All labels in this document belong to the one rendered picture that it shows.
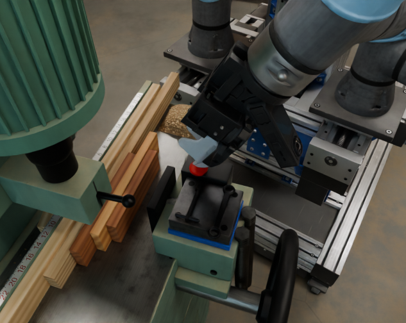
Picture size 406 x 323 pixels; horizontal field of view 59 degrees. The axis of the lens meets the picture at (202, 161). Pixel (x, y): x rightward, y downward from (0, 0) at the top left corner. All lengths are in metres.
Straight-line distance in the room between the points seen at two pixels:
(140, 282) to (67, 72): 0.37
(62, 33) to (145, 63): 2.30
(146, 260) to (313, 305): 1.07
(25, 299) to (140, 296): 0.16
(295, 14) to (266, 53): 0.05
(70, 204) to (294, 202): 1.16
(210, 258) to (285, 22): 0.37
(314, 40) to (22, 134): 0.28
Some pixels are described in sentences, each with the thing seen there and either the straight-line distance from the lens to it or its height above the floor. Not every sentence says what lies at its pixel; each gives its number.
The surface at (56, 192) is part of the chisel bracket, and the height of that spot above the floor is 1.07.
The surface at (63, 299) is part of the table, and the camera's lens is 0.64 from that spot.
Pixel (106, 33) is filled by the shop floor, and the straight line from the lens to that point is 3.03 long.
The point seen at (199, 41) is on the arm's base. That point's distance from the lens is 1.16.
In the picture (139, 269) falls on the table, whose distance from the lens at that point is 0.63.
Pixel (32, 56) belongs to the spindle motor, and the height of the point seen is 1.29.
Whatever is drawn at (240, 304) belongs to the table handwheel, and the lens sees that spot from 0.68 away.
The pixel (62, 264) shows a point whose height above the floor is 0.94.
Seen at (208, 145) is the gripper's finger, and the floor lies 1.10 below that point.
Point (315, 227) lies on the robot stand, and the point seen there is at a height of 0.21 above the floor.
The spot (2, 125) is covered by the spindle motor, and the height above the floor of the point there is 1.24.
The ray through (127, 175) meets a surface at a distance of 0.66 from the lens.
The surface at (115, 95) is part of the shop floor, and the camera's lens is 2.39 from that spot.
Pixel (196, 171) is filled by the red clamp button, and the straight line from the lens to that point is 0.57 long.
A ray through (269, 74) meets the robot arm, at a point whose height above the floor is 1.24.
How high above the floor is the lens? 1.47
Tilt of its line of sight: 49 degrees down
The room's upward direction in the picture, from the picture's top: straight up
